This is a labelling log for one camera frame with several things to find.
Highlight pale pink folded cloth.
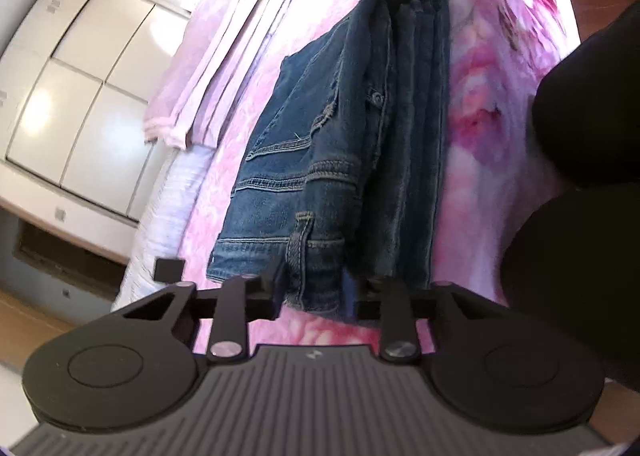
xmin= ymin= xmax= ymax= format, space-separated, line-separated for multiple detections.
xmin=144 ymin=0 xmax=306 ymax=149

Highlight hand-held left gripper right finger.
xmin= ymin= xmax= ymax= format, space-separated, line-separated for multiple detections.
xmin=345 ymin=276 xmax=483 ymax=364

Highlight white wardrobe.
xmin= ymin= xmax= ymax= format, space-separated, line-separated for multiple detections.
xmin=0 ymin=0 xmax=193 ymax=227

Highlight blue denim jeans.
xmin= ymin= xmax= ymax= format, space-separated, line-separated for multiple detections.
xmin=210 ymin=0 xmax=451 ymax=324

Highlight person's black trousers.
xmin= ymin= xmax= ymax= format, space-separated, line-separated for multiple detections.
xmin=500 ymin=0 xmax=640 ymax=392

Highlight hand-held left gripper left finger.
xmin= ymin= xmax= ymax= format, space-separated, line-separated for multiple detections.
xmin=120 ymin=256 xmax=287 ymax=364

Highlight pink floral blanket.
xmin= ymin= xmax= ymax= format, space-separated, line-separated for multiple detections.
xmin=175 ymin=0 xmax=583 ymax=357

